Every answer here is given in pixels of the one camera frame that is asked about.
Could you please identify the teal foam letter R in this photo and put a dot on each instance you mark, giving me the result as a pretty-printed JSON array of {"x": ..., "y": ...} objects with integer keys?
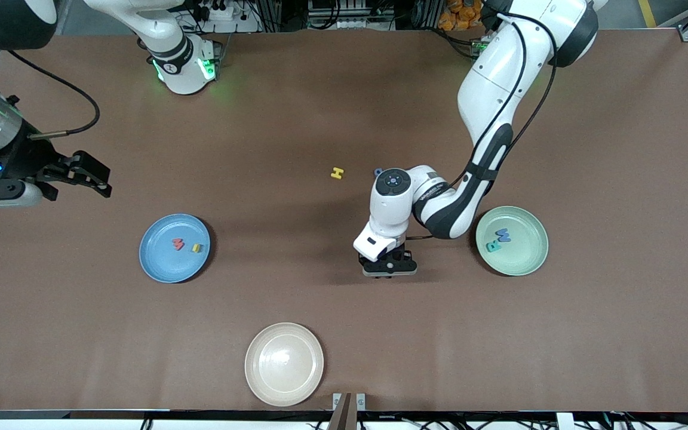
[{"x": 493, "y": 245}]

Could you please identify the green plate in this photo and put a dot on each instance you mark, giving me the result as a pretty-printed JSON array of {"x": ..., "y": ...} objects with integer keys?
[{"x": 523, "y": 251}]

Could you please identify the blue plate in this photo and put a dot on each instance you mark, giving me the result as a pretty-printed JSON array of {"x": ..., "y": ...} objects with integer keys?
[{"x": 162, "y": 260}]

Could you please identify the black equipment rack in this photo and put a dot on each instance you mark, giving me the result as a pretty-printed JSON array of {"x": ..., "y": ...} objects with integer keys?
[{"x": 350, "y": 15}]

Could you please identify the white power strip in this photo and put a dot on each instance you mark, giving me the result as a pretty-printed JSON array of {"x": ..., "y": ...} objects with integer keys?
[{"x": 224, "y": 24}]

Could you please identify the orange bags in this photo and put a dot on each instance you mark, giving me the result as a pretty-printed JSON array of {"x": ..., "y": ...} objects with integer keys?
[{"x": 463, "y": 15}]

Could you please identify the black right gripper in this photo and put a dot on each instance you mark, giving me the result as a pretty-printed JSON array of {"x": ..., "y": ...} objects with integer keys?
[{"x": 23, "y": 159}]

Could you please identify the red lowercase foam letter w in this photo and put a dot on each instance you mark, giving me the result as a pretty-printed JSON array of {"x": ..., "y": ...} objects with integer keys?
[{"x": 178, "y": 243}]

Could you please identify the beige plate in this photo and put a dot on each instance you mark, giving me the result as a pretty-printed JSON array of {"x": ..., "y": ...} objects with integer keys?
[{"x": 284, "y": 364}]

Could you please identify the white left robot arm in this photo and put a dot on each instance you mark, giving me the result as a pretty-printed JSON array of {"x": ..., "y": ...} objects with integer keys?
[{"x": 493, "y": 89}]

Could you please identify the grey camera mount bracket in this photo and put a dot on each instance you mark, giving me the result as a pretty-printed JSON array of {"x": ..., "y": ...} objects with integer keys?
[{"x": 341, "y": 418}]

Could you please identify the blue capital foam letter W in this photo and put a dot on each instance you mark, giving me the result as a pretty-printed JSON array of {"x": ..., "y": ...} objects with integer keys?
[{"x": 503, "y": 235}]

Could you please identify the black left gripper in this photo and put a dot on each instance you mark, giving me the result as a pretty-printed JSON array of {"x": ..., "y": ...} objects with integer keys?
[{"x": 398, "y": 254}]

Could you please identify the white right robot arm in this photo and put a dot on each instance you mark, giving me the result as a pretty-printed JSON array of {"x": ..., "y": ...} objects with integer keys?
[{"x": 180, "y": 71}]

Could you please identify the yellow foam letter H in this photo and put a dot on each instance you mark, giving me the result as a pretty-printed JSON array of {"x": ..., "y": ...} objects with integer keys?
[{"x": 337, "y": 173}]

